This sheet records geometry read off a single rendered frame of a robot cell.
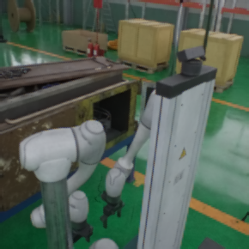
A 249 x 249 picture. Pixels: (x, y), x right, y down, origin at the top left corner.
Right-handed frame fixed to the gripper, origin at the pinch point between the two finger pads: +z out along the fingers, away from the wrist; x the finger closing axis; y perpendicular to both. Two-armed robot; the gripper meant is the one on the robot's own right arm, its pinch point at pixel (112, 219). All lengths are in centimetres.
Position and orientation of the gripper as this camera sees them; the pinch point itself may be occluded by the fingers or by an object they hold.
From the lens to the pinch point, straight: 195.8
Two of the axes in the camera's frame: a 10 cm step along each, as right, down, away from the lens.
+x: 6.4, -2.9, 7.1
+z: -0.7, 9.0, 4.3
